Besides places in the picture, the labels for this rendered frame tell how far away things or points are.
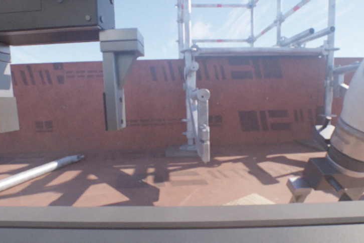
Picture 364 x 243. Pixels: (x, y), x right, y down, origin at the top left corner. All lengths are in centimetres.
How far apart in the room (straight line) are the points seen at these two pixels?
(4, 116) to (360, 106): 49
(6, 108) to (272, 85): 163
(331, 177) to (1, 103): 53
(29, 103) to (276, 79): 198
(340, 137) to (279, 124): 133
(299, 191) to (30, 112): 181
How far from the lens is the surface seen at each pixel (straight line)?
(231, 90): 158
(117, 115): 21
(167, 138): 154
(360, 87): 40
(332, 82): 179
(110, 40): 21
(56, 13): 23
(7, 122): 29
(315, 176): 47
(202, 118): 76
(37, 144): 190
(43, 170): 126
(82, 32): 24
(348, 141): 44
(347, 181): 51
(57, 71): 177
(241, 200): 76
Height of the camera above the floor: 39
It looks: 7 degrees down
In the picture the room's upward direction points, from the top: 2 degrees counter-clockwise
